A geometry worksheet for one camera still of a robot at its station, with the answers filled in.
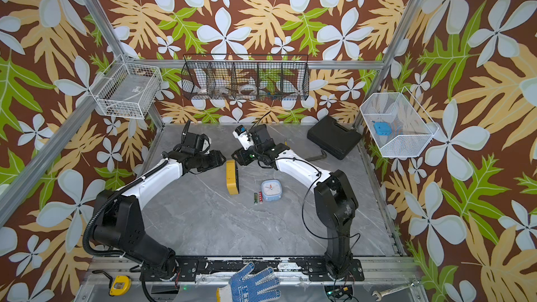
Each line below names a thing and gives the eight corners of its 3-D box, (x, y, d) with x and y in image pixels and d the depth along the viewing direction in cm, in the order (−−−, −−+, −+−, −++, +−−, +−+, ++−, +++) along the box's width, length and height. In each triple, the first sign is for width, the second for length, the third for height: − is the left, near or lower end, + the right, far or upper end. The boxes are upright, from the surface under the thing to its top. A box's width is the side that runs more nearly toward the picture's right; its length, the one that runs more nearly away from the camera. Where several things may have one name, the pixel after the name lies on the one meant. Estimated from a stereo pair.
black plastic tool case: (305, 137, 116) (306, 131, 112) (325, 120, 125) (327, 113, 121) (340, 161, 106) (343, 155, 102) (360, 140, 115) (364, 134, 111)
